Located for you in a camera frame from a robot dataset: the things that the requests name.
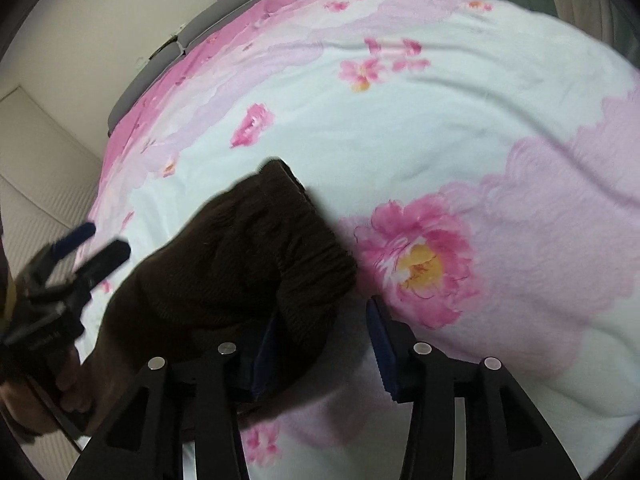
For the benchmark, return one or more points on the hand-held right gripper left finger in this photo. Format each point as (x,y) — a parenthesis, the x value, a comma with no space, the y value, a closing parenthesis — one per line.
(265,360)

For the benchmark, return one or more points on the person's left hand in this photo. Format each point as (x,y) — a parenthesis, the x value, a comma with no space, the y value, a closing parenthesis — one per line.
(75,385)

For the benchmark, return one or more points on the grey bed headboard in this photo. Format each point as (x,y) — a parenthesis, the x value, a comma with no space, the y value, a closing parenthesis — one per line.
(165,55)

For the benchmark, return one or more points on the pink floral bed sheet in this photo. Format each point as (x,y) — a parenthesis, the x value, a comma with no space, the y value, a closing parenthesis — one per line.
(440,150)

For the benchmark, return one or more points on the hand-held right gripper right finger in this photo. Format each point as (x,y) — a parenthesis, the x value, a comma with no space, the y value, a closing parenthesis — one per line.
(382,345)

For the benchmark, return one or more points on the dark brown pants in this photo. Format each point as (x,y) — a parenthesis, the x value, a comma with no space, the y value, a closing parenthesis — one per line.
(235,270)

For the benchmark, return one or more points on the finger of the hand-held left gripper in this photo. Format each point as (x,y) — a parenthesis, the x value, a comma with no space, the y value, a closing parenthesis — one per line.
(82,234)
(107,257)

